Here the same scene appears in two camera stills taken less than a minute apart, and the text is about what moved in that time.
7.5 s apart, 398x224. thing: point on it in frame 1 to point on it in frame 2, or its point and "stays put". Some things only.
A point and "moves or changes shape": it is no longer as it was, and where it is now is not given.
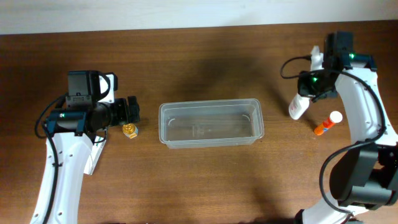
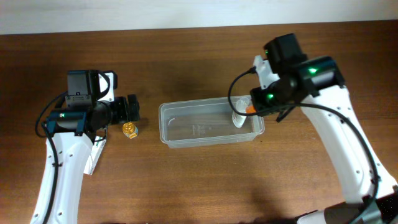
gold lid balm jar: x=130 y=130 stays put
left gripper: x=123 y=111 stays put
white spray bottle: x=298 y=106 moves or changes shape
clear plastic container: x=211 y=123 stays put
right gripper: x=319 y=96 to x=258 y=101
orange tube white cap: x=335 y=117 moves or changes shape
